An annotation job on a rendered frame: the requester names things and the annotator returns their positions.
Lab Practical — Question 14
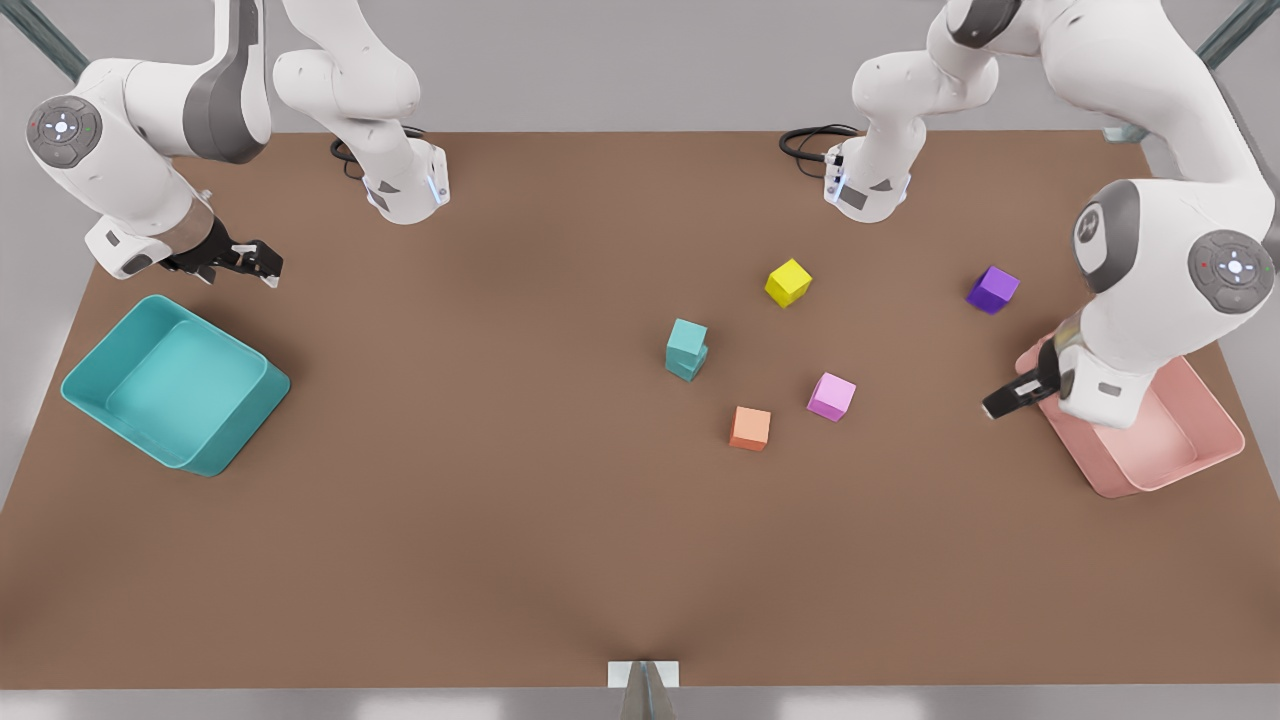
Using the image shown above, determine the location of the purple cube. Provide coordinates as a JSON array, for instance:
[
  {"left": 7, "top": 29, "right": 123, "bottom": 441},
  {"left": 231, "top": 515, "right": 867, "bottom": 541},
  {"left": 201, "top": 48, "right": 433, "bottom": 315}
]
[{"left": 966, "top": 265, "right": 1021, "bottom": 316}]

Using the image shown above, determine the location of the teal plastic bin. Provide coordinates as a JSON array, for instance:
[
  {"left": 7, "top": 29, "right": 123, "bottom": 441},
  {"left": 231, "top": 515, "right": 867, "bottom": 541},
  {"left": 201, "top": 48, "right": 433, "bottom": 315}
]
[{"left": 60, "top": 293, "right": 292, "bottom": 478}]

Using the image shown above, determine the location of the pink plastic bin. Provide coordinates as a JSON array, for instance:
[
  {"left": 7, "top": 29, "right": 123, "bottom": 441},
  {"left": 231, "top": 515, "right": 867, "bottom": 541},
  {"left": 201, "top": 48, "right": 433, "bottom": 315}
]
[{"left": 1014, "top": 335, "right": 1247, "bottom": 500}]

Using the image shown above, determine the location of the pink cube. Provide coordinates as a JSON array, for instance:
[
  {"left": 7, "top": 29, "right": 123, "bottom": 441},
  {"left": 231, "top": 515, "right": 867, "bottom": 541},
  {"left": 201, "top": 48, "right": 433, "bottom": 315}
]
[{"left": 806, "top": 372, "right": 858, "bottom": 423}]

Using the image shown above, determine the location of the yellow cube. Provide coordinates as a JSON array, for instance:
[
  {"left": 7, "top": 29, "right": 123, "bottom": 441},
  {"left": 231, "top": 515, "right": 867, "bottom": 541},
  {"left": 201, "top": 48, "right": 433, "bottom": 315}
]
[{"left": 764, "top": 258, "right": 814, "bottom": 309}]

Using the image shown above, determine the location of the orange cube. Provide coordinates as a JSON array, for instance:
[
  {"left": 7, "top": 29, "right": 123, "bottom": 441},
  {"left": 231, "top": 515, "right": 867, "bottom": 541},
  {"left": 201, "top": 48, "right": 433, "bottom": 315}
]
[{"left": 728, "top": 405, "right": 773, "bottom": 453}]

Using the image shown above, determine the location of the black cable loop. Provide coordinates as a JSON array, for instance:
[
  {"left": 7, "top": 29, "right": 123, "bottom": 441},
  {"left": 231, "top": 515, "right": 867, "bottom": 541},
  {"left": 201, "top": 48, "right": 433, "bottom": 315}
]
[
  {"left": 329, "top": 124, "right": 428, "bottom": 183},
  {"left": 778, "top": 123, "right": 863, "bottom": 182}
]

